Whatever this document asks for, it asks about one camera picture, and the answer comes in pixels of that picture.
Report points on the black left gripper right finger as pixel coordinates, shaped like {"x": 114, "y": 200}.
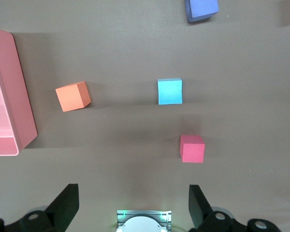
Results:
{"x": 200, "y": 210}

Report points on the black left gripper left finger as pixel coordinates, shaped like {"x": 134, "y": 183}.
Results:
{"x": 62, "y": 205}

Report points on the light blue foam block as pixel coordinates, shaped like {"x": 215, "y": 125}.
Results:
{"x": 170, "y": 91}

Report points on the red foam block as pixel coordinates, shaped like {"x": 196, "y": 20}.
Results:
{"x": 193, "y": 152}

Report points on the orange foam block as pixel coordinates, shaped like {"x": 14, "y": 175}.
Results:
{"x": 71, "y": 96}

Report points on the pink plastic bin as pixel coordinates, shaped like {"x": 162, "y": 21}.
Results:
{"x": 12, "y": 96}

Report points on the brown table cover cloth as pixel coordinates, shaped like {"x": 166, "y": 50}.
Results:
{"x": 125, "y": 48}

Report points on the purple foam block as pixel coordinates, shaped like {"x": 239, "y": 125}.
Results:
{"x": 200, "y": 8}

